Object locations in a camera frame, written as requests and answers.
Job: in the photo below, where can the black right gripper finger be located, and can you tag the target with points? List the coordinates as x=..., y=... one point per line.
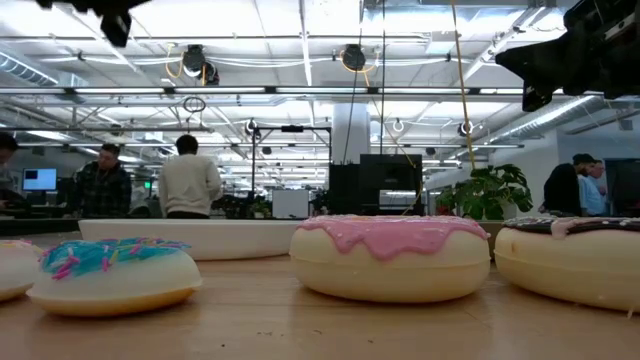
x=542, y=50
x=547, y=72

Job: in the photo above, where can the large chocolate iced toy donut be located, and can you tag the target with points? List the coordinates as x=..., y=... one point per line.
x=575, y=265

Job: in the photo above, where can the large pink iced toy donut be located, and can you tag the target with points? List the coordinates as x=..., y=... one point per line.
x=390, y=265

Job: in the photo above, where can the small blue sprinkled toy donut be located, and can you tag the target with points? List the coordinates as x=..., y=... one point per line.
x=115, y=280

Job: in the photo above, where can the small chocolate toy donut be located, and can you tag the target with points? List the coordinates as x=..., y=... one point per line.
x=15, y=270

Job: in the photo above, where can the person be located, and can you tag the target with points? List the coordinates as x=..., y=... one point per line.
x=189, y=182
x=595, y=195
x=102, y=187
x=562, y=190
x=6, y=170

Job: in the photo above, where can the dark screen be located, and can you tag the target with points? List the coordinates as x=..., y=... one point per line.
x=624, y=187

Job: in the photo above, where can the green potted plant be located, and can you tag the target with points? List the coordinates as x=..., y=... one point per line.
x=487, y=192

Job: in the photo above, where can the lit computer monitor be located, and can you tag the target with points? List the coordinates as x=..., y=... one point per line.
x=39, y=179

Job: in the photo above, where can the black computer case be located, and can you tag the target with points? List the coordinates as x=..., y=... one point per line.
x=375, y=185

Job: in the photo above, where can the white round plate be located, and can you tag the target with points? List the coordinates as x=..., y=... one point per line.
x=200, y=237

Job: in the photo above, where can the white panel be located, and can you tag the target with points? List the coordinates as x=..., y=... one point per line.
x=290, y=204

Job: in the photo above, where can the black metal rig frame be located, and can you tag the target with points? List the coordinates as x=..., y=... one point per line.
x=292, y=129

